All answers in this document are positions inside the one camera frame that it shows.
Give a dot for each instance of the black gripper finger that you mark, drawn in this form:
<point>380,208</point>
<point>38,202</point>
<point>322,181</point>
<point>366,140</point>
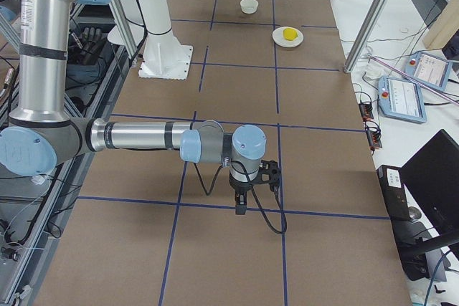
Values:
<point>238,204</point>
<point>243,204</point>

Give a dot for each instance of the white plate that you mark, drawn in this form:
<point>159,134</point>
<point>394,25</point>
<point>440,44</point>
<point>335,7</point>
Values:
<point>277,36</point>

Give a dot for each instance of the white bowl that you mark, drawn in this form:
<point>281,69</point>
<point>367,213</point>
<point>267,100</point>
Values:
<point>249,6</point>

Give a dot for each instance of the aluminium frame post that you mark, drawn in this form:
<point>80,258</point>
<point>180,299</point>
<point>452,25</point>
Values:
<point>362,37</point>

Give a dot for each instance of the yellow lemon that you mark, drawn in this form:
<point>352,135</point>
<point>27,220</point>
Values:
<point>290,34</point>

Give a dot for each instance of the black monitor stand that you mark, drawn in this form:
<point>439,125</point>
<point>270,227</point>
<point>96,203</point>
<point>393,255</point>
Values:
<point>418,249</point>

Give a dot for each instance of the lower orange circuit board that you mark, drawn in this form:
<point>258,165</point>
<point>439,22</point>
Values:
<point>374,138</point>

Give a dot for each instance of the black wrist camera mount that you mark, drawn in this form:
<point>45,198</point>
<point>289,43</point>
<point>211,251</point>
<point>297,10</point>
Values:
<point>269,173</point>

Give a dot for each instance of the orange circuit board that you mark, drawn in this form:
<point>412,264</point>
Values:
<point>366,111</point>
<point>374,138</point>

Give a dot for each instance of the wooden board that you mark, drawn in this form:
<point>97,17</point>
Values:
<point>444,27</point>

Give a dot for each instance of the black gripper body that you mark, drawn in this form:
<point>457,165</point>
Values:
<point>240,188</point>

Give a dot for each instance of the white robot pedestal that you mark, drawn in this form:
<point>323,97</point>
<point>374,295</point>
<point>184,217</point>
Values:
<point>163,56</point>

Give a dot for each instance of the black box device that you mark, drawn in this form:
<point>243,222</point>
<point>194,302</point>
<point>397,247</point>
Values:
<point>393,191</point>

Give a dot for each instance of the teach pendant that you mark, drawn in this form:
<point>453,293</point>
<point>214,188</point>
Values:
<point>429,69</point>
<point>401,99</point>

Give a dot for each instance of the near teach pendant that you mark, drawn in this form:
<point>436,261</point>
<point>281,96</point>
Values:
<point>401,99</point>

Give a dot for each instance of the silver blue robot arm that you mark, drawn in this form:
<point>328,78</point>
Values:
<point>40,135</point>

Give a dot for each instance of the far teach pendant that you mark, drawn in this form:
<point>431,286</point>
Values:
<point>429,69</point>

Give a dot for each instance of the upper orange circuit board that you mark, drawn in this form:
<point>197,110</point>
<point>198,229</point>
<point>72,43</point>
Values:
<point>366,111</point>

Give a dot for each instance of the black laptop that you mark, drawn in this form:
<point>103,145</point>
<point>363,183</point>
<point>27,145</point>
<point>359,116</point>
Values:
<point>431,176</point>

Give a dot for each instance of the pink rod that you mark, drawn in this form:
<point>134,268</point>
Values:
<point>417,82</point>

